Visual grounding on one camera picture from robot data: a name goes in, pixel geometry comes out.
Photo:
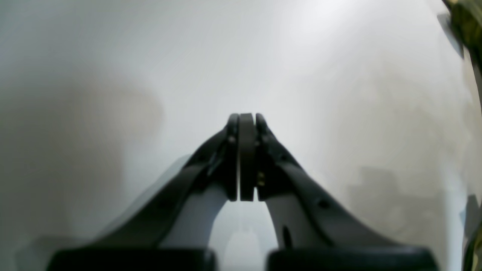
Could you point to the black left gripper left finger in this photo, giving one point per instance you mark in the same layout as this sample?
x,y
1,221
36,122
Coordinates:
x,y
172,230

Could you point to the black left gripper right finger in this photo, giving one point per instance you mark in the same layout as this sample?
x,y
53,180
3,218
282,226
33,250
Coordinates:
x,y
314,232

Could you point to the camouflage t-shirt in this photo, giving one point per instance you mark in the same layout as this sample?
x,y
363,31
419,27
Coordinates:
x,y
463,27

